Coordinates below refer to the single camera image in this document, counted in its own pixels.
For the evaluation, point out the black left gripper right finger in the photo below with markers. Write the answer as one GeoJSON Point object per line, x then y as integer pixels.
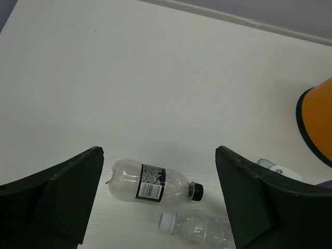
{"type": "Point", "coordinates": [269, 210]}

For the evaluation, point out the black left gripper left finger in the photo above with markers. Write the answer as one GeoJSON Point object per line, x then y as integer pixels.
{"type": "Point", "coordinates": [51, 208]}

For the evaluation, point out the orange cylindrical bin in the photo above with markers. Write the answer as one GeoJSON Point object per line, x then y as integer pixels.
{"type": "Point", "coordinates": [313, 116]}

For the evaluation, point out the small clear bottle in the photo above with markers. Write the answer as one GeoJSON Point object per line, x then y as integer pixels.
{"type": "Point", "coordinates": [198, 229]}

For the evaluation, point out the clear bottle black label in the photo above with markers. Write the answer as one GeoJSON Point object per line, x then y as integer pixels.
{"type": "Point", "coordinates": [135, 181]}

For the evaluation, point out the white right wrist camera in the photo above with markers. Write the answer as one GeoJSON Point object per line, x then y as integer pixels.
{"type": "Point", "coordinates": [279, 169]}

